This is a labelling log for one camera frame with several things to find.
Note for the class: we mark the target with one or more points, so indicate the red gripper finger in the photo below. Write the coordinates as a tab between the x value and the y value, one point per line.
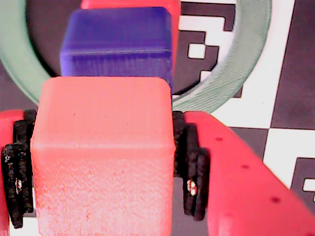
246	191
9	152

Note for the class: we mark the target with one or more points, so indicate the orange cube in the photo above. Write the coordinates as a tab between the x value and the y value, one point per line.
103	157

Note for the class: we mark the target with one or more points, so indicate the blue cube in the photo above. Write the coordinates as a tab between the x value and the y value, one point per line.
115	41

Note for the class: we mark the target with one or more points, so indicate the red cube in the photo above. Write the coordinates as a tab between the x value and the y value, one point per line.
176	29

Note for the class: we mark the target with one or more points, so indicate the black white marker mat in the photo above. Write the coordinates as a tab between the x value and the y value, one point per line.
283	118

